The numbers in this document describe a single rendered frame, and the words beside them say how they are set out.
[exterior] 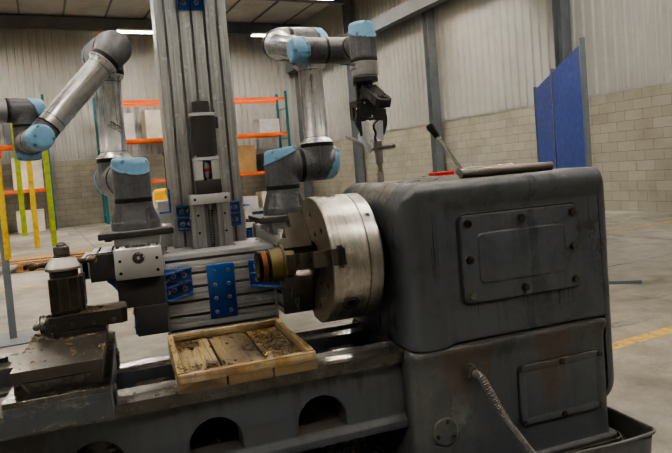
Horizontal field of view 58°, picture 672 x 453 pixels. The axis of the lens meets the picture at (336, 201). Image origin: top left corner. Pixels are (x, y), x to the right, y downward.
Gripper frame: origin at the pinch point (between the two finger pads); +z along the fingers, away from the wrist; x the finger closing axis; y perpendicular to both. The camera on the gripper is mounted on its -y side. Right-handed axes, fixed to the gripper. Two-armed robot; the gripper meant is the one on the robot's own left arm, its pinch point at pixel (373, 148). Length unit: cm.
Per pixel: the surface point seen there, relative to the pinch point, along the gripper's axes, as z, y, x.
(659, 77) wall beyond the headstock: -115, 723, -891
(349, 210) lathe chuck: 14.9, -22.2, 16.6
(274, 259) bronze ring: 25.2, -16.0, 34.3
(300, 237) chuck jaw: 21.3, -10.1, 25.9
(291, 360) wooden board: 46, -30, 36
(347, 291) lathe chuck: 33.1, -26.7, 20.3
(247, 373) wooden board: 47, -30, 45
